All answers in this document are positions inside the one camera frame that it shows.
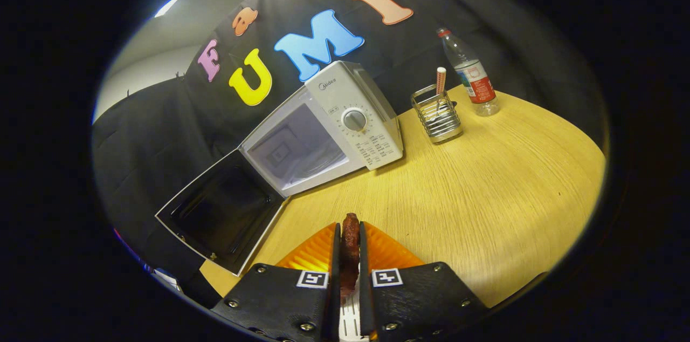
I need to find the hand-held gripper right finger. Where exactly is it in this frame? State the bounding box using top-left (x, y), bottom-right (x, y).
top-left (358, 221), bottom-right (488, 342)

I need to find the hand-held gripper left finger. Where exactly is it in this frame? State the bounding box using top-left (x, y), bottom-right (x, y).
top-left (210, 222), bottom-right (342, 342)

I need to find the red meat piece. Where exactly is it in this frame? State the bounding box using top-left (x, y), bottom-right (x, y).
top-left (340, 213), bottom-right (361, 305)

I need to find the white toaster oven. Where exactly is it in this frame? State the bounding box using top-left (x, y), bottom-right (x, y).
top-left (155, 60), bottom-right (404, 277)

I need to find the small white ridged tray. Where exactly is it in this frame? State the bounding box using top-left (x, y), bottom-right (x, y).
top-left (339, 291), bottom-right (370, 342)

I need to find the clear water bottle red label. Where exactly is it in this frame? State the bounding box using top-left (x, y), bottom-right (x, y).
top-left (437, 28), bottom-right (500, 117)

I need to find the metal wire basket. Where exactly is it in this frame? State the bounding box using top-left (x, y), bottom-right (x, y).
top-left (411, 84), bottom-right (464, 144)

